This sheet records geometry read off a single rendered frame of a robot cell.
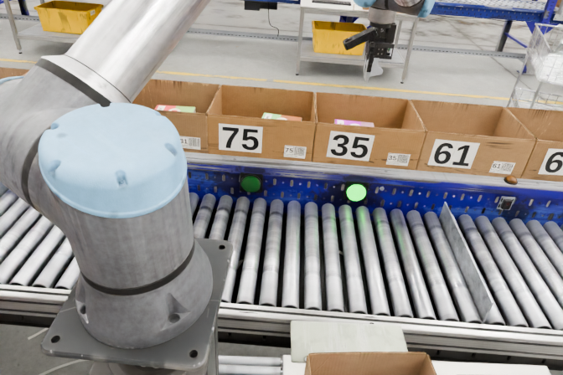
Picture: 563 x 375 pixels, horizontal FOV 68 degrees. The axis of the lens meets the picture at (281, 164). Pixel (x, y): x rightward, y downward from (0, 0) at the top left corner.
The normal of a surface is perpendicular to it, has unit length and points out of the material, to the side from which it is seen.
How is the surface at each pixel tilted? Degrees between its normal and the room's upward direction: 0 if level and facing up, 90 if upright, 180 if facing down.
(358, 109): 90
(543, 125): 90
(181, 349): 4
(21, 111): 30
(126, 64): 74
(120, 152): 8
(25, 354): 0
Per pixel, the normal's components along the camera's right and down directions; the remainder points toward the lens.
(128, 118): 0.11, -0.77
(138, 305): 0.21, 0.28
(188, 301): 0.80, 0.07
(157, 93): -0.04, 0.52
